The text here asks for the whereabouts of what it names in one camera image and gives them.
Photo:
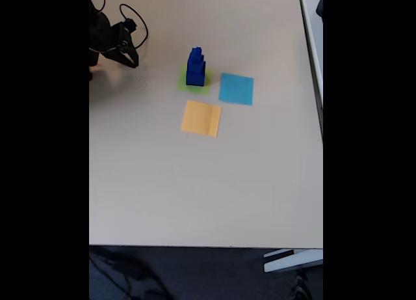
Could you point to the large blue cube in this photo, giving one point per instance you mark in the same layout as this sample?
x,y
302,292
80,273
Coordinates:
x,y
195,80

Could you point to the dark blue object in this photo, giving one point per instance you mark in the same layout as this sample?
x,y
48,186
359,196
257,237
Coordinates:
x,y
320,5

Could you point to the tiny blue cube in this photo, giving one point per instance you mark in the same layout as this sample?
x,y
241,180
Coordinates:
x,y
196,50

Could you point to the green paper square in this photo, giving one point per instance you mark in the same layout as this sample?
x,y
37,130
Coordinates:
x,y
182,85

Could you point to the white table foot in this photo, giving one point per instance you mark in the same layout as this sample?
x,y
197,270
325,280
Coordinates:
x,y
292,262

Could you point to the black camera box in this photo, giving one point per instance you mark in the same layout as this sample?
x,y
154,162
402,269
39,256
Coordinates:
x,y
130,25

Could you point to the light blue paper square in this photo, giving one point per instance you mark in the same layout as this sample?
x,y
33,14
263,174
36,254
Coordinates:
x,y
237,90

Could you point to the black chair base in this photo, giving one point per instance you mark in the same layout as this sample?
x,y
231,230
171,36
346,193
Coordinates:
x,y
302,287

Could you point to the white adjacent table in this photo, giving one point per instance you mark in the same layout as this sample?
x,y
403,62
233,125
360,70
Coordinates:
x,y
312,52

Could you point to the small blue cube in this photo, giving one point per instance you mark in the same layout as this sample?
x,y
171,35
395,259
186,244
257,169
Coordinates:
x,y
195,58

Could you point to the orange paper square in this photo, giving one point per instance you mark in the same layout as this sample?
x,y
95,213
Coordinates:
x,y
201,121

